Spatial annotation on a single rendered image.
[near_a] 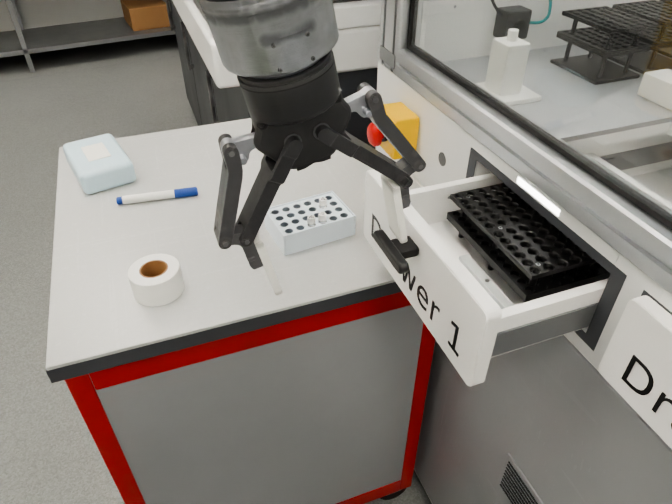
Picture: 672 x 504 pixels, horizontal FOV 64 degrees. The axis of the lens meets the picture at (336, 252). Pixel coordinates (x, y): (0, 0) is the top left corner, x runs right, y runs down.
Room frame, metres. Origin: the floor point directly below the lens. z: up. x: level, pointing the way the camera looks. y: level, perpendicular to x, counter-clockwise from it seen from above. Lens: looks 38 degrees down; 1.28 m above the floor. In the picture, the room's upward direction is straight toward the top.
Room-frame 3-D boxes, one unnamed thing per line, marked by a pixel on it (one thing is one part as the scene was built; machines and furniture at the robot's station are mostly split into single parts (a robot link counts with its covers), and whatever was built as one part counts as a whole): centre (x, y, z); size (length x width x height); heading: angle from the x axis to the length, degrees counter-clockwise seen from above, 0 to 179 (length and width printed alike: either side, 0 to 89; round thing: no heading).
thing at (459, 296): (0.49, -0.10, 0.87); 0.29 x 0.02 x 0.11; 20
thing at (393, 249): (0.48, -0.07, 0.91); 0.07 x 0.04 x 0.01; 20
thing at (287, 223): (0.72, 0.04, 0.78); 0.12 x 0.08 x 0.04; 117
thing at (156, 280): (0.57, 0.25, 0.78); 0.07 x 0.07 x 0.04
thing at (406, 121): (0.85, -0.10, 0.88); 0.07 x 0.05 x 0.07; 20
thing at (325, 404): (0.82, 0.19, 0.38); 0.62 x 0.58 x 0.76; 20
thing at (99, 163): (0.91, 0.45, 0.78); 0.15 x 0.10 x 0.04; 33
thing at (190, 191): (0.81, 0.31, 0.77); 0.14 x 0.02 x 0.02; 104
